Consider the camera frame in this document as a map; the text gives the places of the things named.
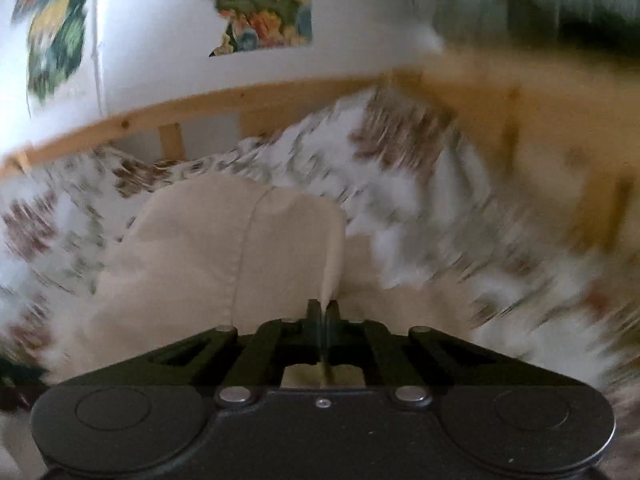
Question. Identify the colourful floral wall poster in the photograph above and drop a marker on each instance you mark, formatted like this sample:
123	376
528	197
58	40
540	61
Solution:
260	5

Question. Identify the cartoon character wall poster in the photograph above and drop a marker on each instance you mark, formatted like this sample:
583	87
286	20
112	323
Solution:
52	35

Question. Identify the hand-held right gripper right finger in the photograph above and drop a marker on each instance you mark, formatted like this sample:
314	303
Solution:
332	332

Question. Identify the cream fleece cloth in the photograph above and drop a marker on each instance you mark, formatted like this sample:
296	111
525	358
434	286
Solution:
362	270

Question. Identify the floral patterned bedsheet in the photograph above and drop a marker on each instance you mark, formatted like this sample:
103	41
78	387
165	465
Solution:
425	200

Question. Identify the beige hooded zip jacket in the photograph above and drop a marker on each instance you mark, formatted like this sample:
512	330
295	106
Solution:
200	260

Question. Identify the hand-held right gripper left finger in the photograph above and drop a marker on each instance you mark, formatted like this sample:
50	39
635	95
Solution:
316	332

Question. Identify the wooden bed frame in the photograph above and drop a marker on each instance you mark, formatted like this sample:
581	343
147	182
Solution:
525	110

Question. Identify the green cloth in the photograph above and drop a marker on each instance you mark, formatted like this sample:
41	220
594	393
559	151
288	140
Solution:
540	0

